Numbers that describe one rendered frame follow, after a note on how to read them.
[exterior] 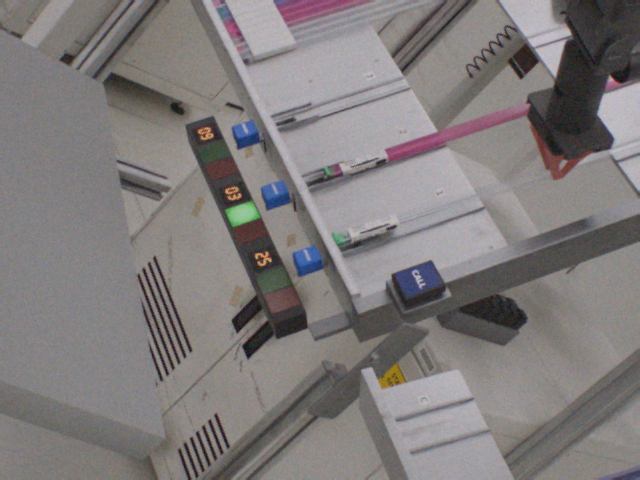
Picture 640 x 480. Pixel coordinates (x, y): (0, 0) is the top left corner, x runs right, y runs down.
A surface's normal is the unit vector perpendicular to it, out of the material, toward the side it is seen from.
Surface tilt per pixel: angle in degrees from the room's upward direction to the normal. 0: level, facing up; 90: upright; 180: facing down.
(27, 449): 0
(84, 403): 0
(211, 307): 90
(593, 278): 90
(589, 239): 90
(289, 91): 48
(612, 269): 90
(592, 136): 42
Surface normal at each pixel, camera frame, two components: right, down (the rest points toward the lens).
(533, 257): 0.36, 0.73
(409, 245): -0.06, -0.61
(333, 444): -0.67, -0.24
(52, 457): 0.65, -0.65
